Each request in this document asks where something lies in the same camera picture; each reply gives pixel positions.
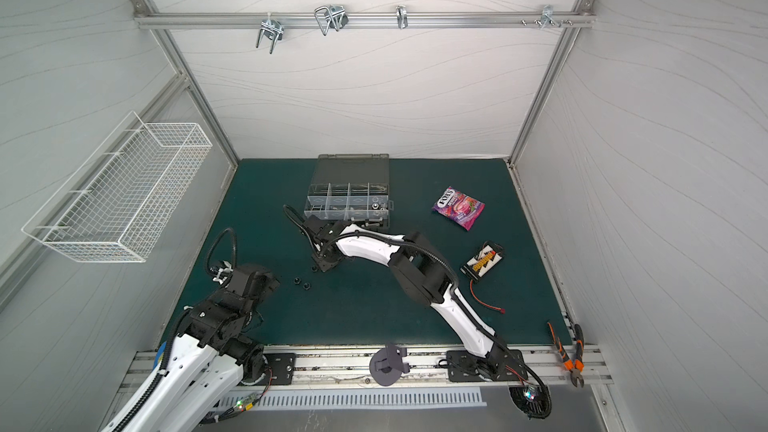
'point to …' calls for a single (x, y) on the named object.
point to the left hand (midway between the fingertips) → (265, 278)
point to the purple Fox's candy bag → (459, 207)
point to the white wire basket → (118, 203)
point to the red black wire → (501, 310)
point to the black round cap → (386, 366)
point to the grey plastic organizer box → (351, 187)
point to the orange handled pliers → (575, 367)
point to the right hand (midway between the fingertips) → (330, 253)
